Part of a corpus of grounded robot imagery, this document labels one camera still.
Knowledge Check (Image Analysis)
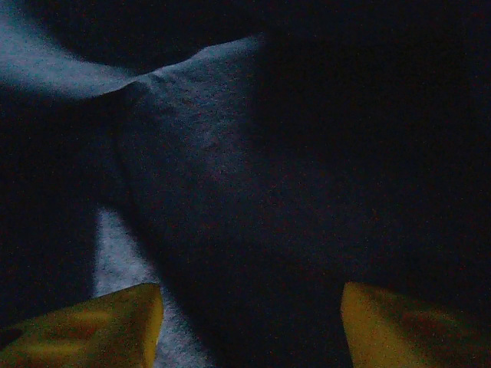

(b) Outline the blue t-shirt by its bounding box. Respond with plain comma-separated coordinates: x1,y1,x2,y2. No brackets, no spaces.
0,0,491,368

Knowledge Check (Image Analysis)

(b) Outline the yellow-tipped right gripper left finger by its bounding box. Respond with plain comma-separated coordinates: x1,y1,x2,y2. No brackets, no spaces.
0,282,165,368

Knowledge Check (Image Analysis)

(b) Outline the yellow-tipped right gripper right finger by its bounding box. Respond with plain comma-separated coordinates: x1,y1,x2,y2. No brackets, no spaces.
340,281,491,368

